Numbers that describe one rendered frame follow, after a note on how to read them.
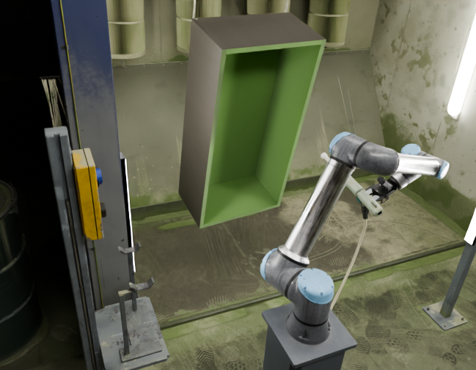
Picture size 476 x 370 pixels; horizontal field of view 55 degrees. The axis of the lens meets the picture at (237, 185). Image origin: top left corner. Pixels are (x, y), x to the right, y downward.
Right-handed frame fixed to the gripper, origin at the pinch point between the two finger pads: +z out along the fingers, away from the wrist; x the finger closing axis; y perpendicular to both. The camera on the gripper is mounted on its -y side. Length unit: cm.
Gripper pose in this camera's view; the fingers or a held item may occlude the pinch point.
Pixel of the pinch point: (362, 201)
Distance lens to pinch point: 245.9
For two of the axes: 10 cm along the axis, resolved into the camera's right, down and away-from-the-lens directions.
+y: 2.4, 5.7, 7.9
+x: -4.8, -6.4, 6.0
